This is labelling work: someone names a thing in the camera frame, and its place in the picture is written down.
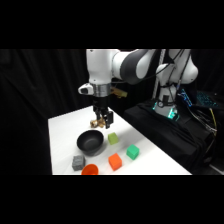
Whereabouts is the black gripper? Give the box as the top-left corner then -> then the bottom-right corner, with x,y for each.
89,95 -> 115,130

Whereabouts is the red cube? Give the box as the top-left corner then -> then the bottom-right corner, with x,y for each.
108,152 -> 123,172

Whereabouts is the lime green cube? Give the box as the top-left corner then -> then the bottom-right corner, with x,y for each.
107,132 -> 120,146

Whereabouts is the dark green cube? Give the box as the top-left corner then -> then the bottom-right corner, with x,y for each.
125,144 -> 140,161

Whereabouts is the gray cube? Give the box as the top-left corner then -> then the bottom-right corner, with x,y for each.
71,154 -> 86,172

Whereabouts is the black bowl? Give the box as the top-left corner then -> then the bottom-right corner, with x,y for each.
76,129 -> 105,157

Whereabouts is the orange cup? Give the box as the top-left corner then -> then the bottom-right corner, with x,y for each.
80,163 -> 100,176

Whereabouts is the black robot stand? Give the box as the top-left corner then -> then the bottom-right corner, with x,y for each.
123,99 -> 216,175

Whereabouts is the small green light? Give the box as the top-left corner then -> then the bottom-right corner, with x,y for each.
167,108 -> 181,122

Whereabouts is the black curtain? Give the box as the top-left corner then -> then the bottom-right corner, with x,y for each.
0,49 -> 224,176

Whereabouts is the blue lit keyboard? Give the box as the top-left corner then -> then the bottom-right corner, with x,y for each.
195,90 -> 220,108

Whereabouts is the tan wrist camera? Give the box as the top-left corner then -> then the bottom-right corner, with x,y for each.
110,86 -> 128,100

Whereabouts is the yellow cable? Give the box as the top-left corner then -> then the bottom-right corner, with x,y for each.
208,107 -> 218,136

